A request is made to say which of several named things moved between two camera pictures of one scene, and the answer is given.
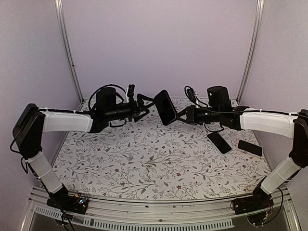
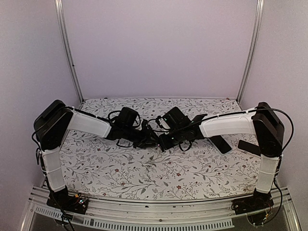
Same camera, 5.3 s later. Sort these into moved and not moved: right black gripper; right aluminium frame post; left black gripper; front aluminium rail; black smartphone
Moved: left black gripper; right black gripper
Not moved: black smartphone; right aluminium frame post; front aluminium rail
